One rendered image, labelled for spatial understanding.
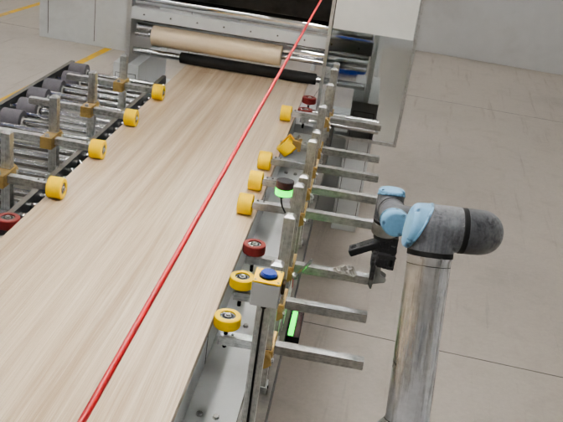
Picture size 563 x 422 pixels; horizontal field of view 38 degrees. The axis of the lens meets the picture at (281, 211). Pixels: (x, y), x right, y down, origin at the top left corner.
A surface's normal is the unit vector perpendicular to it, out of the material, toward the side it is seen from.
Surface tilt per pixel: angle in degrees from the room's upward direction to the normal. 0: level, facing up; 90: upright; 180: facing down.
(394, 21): 90
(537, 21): 90
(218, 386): 0
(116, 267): 0
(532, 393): 0
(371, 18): 90
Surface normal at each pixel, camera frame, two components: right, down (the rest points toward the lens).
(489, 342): 0.13, -0.91
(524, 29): -0.19, 0.37
